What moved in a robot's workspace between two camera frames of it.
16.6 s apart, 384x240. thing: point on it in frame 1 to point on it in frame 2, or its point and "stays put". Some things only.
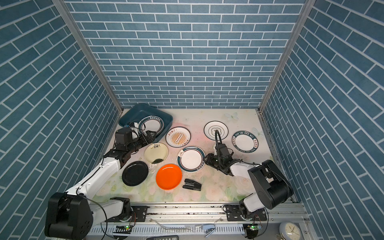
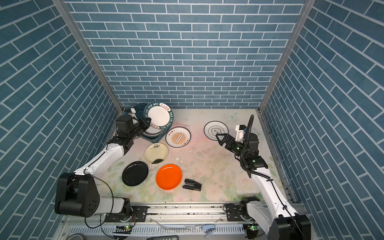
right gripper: (209, 160) to (227, 138)
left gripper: (150, 139) to (144, 124)
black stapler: (191, 184) stays put
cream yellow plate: (156, 150) stays put
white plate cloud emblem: (210, 128) stays put
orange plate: (168, 177) stays put
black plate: (135, 173) stays put
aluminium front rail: (200, 221) stays put
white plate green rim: (190, 159) to (151, 131)
